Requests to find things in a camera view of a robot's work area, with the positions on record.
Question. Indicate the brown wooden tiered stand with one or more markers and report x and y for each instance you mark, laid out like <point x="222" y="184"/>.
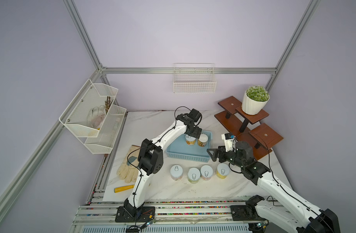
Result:
<point x="260" y="136"/>

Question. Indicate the pink label can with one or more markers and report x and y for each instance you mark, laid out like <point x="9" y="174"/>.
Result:
<point x="176" y="172"/>
<point x="206" y="172"/>

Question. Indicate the white wire wall basket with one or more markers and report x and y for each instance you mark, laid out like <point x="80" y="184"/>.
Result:
<point x="194" y="78"/>

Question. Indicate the yellow can end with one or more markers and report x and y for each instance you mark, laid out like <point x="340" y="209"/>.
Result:
<point x="222" y="170"/>

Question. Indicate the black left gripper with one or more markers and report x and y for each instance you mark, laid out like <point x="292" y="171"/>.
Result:
<point x="197" y="132"/>

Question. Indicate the yellow plastic scoop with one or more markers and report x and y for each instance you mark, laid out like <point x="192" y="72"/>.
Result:
<point x="123" y="188"/>

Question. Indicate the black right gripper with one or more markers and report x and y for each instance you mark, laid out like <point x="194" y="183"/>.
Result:
<point x="221" y="151"/>

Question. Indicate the yellow tall can white lid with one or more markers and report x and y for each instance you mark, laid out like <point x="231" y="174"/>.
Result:
<point x="202" y="141"/>

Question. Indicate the green label can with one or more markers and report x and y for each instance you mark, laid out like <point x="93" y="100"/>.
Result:
<point x="193" y="175"/>

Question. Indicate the aluminium frame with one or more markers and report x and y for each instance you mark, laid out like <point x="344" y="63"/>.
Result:
<point x="16" y="187"/>

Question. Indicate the white pot green plant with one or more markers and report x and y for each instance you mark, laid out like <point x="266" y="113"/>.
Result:
<point x="255" y="98"/>

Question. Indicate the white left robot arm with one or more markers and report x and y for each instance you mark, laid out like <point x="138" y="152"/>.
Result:
<point x="150" y="158"/>

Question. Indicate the white mesh two-tier rack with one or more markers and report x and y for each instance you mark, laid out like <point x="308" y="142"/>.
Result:
<point x="74" y="118"/>

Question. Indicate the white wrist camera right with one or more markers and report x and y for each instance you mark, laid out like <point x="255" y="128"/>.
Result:
<point x="228" y="139"/>

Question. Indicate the yellow label can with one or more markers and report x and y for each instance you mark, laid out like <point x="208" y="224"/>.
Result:
<point x="190" y="140"/>

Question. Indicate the light blue plastic basket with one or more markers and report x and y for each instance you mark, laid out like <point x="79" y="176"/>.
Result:
<point x="179" y="149"/>

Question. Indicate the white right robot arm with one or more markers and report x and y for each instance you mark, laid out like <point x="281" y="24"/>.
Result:
<point x="300" y="216"/>

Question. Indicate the beige work glove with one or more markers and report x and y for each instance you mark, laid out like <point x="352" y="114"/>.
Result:
<point x="128" y="171"/>

